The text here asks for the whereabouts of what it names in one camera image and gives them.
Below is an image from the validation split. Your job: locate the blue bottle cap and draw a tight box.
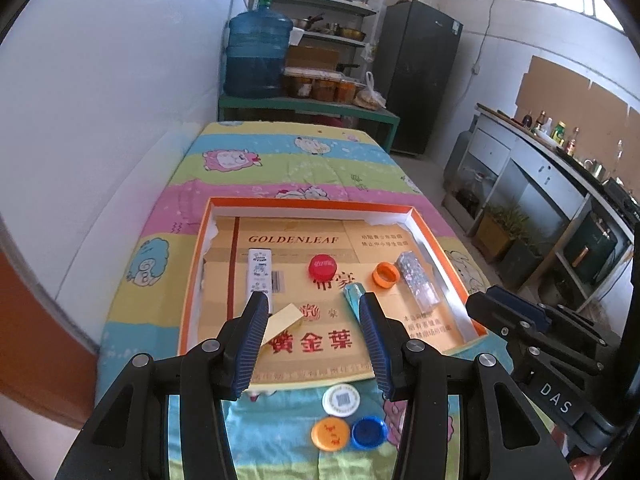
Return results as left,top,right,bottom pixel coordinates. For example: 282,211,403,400
350,416,388,451

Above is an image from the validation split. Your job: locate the white QR code cap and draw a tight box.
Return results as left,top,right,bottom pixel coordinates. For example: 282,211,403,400
322,384,360,418

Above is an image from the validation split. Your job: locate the clear glitter rectangular case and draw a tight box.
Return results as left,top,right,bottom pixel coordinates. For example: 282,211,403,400
395,252,439,313

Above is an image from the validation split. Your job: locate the gold shiny rectangular box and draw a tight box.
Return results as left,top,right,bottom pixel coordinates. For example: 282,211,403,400
260,304,304,346

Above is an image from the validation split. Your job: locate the translucent orange cap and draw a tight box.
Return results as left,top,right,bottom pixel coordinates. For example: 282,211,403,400
371,261,400,289

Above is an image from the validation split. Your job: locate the teal floral rectangular box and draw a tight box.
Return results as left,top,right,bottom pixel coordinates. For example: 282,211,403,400
343,282,367,321

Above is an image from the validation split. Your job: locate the orange printed bottle cap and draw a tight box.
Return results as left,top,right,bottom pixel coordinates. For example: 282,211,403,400
310,416,350,452

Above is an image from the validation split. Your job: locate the white cartoon rectangular box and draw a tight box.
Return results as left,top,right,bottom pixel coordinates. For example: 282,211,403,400
246,248,272,312

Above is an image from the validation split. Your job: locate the red bottle cap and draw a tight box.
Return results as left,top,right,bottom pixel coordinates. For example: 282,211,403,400
308,254,337,283

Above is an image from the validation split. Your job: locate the person's right hand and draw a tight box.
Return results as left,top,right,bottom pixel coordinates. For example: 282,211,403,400
570,456,612,480

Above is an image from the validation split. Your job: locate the colourful cartoon sheep blanket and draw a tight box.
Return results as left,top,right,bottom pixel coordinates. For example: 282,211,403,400
96,122,511,479

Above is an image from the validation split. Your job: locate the white kitchen counter cabinet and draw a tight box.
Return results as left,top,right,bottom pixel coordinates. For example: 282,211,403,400
442,107,634,324

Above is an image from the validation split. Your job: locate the potted green plant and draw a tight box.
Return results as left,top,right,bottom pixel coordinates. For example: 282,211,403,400
472,205,529,263

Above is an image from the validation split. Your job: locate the orange-rimmed shallow cardboard tray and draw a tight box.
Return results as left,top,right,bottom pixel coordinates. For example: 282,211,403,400
178,197,487,391

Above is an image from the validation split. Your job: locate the plastic bag of food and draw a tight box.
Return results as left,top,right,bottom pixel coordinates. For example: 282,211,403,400
354,72,386,110

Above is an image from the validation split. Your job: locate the green low table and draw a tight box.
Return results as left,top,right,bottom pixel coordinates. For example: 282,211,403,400
218,94,400,153

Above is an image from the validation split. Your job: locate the black refrigerator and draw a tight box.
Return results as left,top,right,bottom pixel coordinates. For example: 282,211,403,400
372,0,463,155

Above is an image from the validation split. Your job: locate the blue water jug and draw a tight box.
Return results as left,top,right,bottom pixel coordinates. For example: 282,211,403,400
224,0,293,99

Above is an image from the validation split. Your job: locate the metal storage shelf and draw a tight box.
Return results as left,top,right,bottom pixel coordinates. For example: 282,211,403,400
249,0,388,104

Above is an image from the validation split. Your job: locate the red wooden door frame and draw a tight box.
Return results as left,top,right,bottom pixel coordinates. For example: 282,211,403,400
0,257,96,429

